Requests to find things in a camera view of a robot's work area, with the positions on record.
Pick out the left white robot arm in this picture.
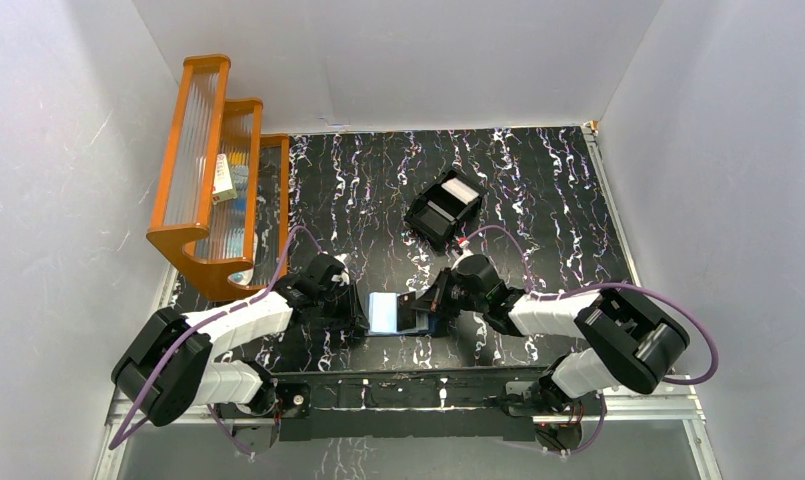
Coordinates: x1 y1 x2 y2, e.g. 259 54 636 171
111 253 367 427

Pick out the orange wooden rack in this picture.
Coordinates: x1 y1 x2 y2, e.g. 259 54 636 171
146 54 290 302

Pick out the black card box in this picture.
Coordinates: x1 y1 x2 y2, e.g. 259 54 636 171
403 169 487 253

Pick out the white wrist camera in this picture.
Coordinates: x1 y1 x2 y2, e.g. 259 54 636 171
451 237 472 257
332 253 351 285

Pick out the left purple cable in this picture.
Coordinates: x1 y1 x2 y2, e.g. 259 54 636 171
108 225 330 452

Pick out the white card stack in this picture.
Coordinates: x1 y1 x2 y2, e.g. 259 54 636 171
441 177 480 205

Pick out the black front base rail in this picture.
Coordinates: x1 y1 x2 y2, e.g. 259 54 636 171
216 360 609 458

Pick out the white red small box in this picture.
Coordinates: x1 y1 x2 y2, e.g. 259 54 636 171
211 154 237 205

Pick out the blue leather card holder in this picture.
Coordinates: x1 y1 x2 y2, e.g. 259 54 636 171
367 291 438 337

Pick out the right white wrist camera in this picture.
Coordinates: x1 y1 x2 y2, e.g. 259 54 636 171
451 237 472 257

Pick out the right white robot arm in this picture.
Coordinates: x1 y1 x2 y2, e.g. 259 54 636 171
407 254 690 414

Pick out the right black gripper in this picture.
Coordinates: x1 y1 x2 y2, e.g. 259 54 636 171
411 267 487 319

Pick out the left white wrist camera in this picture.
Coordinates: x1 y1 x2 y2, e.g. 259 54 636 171
332 253 351 285

